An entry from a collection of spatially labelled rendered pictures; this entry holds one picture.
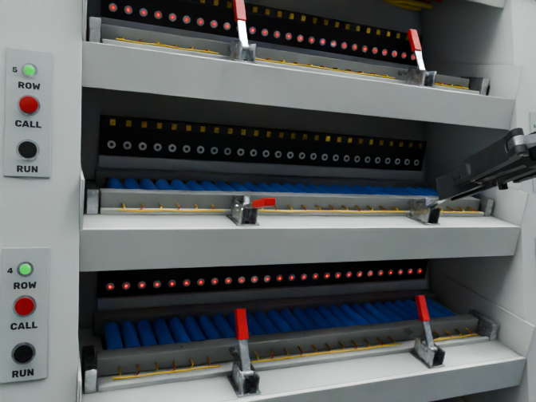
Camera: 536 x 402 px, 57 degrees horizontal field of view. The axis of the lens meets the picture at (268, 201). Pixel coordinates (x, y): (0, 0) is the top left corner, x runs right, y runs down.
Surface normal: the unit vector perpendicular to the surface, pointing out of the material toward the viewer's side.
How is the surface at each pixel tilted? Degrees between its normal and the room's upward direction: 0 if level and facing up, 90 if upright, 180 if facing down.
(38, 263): 90
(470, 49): 90
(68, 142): 90
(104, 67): 109
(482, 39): 90
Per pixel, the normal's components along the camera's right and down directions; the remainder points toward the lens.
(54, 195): 0.40, -0.07
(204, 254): 0.38, 0.26
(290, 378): 0.12, -0.97
